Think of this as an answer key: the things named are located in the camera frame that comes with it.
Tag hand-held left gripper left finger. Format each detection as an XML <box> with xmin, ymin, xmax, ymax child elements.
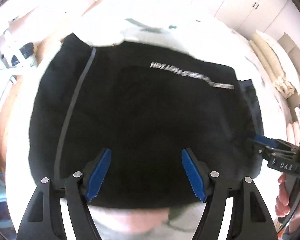
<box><xmin>15</xmin><ymin>148</ymin><xmax>112</xmax><ymax>240</ymax></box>

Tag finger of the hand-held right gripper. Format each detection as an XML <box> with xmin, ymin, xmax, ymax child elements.
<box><xmin>247</xmin><ymin>139</ymin><xmax>299</xmax><ymax>161</ymax></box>
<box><xmin>254</xmin><ymin>134</ymin><xmax>299</xmax><ymax>153</ymax></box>

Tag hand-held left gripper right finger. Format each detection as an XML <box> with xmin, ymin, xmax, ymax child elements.
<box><xmin>181</xmin><ymin>148</ymin><xmax>279</xmax><ymax>240</ymax></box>

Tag black hooded jacket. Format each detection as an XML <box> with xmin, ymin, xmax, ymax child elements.
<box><xmin>27</xmin><ymin>32</ymin><xmax>264</xmax><ymax>209</ymax></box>

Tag white basket with dark clothes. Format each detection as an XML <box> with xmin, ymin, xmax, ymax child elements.
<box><xmin>11</xmin><ymin>42</ymin><xmax>38</xmax><ymax>68</ymax></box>

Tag person's right hand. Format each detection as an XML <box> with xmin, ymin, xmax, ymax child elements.
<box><xmin>275</xmin><ymin>174</ymin><xmax>300</xmax><ymax>218</ymax></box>

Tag beige patterned quilt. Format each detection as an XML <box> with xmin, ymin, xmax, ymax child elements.
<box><xmin>274</xmin><ymin>72</ymin><xmax>297</xmax><ymax>99</ymax></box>

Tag cream folded bedding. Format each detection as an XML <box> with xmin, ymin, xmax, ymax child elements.
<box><xmin>247</xmin><ymin>30</ymin><xmax>300</xmax><ymax>80</ymax></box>

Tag white wardrobe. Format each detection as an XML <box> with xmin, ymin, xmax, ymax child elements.
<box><xmin>190</xmin><ymin>0</ymin><xmax>300</xmax><ymax>43</ymax></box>

